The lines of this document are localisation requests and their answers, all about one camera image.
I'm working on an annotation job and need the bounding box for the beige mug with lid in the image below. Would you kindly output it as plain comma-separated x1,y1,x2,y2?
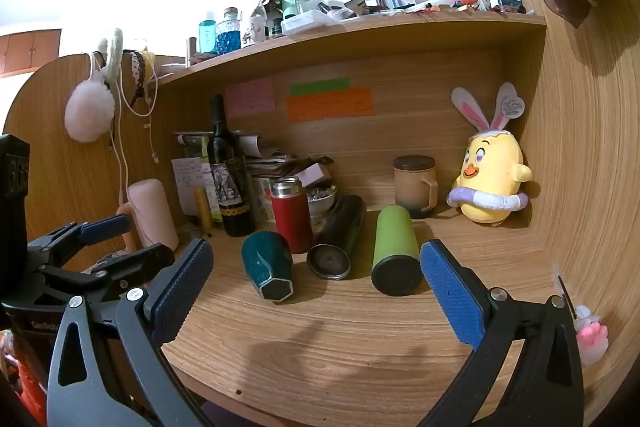
392,155,440,219

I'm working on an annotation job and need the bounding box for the dark wine bottle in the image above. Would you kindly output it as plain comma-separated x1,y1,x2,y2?
206,94,257,238

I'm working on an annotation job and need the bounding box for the stack of papers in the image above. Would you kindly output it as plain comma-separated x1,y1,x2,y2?
171,131,301,218

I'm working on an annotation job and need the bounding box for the pale pink mug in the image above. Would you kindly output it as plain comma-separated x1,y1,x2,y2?
117,179,180,254

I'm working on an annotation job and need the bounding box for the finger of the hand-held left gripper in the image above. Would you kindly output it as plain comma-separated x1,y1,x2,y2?
27,214,132,269
40,244,176,304

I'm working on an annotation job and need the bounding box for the wooden desk shelf unit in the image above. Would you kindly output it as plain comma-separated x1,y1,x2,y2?
2,0,640,427

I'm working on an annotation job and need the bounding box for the white fluffy pompom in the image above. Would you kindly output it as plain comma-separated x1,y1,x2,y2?
64,71,116,143

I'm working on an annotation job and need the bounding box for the wooden wall cabinet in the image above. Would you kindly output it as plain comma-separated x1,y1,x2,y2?
0,29,62,76

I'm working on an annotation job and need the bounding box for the white fluffy headband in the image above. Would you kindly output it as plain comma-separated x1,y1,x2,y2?
99,27,125,82

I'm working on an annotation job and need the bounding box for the orange patterned cloth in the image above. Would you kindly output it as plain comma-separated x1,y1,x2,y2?
0,329,48,425

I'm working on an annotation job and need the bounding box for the blue liquid bottle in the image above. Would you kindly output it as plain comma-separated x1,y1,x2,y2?
198,11,218,56

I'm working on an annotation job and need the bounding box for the white cable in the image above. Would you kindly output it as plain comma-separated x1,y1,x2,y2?
111,57,162,208

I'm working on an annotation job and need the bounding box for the pink paw toy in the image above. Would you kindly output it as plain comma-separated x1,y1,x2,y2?
574,304,610,366

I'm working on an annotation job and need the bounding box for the dark teal faceted cup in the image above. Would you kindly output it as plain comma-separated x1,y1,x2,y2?
241,231,294,304

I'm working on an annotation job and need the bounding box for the clear bottle brown cap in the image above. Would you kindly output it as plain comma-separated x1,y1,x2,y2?
244,0,268,44

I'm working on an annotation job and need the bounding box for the glass jar with blue beads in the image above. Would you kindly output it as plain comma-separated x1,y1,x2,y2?
216,8,242,53

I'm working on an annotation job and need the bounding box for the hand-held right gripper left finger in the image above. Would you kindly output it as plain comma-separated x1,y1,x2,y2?
46,238,216,427

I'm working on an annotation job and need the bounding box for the orange sticky note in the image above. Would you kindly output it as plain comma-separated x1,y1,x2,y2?
286,86,375,123

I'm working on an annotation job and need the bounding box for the black thermos cup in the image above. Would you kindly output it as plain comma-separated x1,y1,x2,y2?
306,194,368,281

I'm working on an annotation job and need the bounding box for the small cardboard box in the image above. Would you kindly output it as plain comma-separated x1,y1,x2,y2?
295,161,334,188

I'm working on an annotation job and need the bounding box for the green sticky note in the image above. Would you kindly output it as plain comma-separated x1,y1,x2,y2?
288,77,351,97

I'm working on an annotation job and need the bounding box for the white plastic tray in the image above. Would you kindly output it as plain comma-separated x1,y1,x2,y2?
281,10,342,37

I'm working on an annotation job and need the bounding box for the pink sticky note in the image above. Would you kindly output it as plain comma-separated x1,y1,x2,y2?
225,79,276,118

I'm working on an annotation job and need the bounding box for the green tumbler cup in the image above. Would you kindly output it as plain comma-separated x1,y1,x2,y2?
370,204,424,298

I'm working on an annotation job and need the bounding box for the white floral box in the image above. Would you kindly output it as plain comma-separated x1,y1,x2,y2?
250,177,277,224

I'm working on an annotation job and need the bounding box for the red thermos cup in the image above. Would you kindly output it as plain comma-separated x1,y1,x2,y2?
270,177,315,254

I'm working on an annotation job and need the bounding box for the dark dotted headband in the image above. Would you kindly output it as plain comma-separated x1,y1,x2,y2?
122,49,152,105

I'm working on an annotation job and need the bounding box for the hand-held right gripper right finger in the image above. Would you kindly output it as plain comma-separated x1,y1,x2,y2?
415,239,586,427

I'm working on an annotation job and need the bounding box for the yellow tube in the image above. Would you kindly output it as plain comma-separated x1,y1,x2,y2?
194,187,212,229

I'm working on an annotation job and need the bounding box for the yellow chick plush toy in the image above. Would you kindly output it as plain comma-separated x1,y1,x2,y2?
446,82,534,228

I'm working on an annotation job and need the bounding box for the white bowl with items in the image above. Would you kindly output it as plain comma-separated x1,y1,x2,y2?
306,186,338,219

